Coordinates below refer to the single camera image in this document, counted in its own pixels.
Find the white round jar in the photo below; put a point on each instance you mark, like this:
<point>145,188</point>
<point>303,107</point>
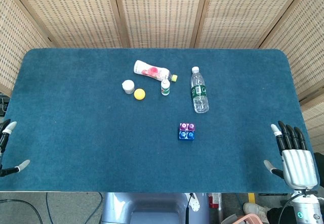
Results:
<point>128,86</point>

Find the clear water bottle green label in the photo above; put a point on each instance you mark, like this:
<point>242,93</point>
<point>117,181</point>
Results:
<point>200,95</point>

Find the white shoe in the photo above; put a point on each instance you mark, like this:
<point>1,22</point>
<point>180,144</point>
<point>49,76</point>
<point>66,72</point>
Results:
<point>254,210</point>

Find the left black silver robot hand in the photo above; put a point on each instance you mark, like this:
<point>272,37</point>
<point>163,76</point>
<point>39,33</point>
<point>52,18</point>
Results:
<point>5,133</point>

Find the silver-blue robot torso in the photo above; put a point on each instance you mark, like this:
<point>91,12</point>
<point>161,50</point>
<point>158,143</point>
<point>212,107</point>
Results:
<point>152,208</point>

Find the white perforated bracket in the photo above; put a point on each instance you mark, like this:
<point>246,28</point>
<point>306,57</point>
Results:
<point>195,203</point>

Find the blue felt table cloth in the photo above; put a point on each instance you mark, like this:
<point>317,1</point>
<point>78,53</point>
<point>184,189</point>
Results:
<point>101,138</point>

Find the blue purple toy block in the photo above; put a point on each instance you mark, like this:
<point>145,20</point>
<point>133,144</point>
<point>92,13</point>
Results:
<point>186,135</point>

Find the red fire extinguisher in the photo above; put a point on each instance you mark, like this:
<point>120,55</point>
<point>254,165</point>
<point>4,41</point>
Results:
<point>214,200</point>

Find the pink plastic basket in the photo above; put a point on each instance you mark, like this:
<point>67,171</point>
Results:
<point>243,219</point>

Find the white pink yogurt drink bottle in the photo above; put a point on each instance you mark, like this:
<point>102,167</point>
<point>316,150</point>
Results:
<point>152,71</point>

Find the woven rattan screen panel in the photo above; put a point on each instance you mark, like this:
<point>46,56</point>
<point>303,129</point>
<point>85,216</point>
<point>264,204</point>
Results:
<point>71,14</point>
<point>17,39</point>
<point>315,123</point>
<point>248,14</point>
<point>162,14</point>
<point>303,44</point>

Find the black bag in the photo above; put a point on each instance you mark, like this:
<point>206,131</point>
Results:
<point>278,216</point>

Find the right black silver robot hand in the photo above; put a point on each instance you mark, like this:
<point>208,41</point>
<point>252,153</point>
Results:
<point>298,166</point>

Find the yellow ball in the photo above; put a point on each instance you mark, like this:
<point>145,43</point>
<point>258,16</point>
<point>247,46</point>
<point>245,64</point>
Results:
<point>140,94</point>

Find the purple plastic building brick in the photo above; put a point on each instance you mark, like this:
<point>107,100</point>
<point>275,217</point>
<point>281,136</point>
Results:
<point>187,127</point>

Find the small white bottle green label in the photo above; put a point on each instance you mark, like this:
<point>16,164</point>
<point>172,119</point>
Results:
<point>165,88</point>

